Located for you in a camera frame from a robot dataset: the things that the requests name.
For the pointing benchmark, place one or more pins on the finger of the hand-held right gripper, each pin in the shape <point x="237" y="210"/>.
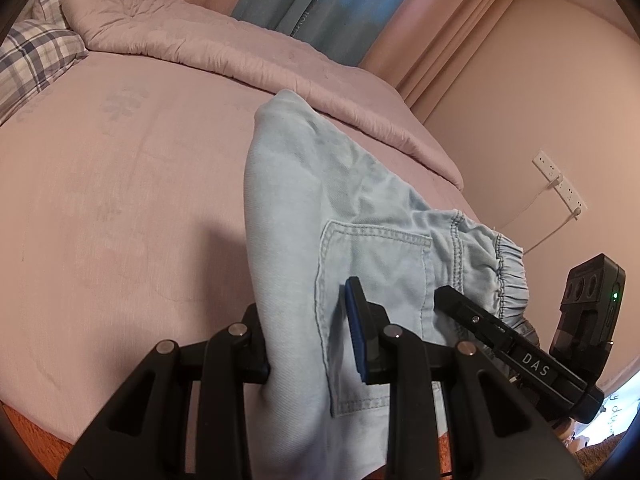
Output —
<point x="465" y="310"/>

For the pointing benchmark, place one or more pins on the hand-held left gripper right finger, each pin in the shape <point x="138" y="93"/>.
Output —
<point x="357" y="330"/>

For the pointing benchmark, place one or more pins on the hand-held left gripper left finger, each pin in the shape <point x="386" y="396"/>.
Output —
<point x="247" y="355"/>

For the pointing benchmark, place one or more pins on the light blue denim pants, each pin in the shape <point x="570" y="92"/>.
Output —
<point x="300" y="210"/>

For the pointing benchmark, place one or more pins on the white printed cloth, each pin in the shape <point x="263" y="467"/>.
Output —
<point x="620" y="410"/>

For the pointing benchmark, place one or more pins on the brown fuzzy rug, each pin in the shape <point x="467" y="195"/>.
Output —
<point x="595" y="460"/>

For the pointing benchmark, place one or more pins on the pink bed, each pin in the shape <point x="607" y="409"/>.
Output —
<point x="125" y="185"/>

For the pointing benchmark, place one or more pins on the pink curtain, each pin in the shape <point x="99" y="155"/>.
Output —
<point x="450" y="35"/>

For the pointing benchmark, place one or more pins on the pink quilt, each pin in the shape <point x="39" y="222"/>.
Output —
<point x="250" y="55"/>

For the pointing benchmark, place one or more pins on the blue curtain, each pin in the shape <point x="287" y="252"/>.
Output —
<point x="325" y="10"/>

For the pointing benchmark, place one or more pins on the blue plaid pillow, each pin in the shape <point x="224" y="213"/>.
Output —
<point x="55" y="0"/>
<point x="30" y="60"/>

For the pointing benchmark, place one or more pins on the white wall power strip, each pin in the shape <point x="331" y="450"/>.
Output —
<point x="572" y="196"/>
<point x="546" y="165"/>

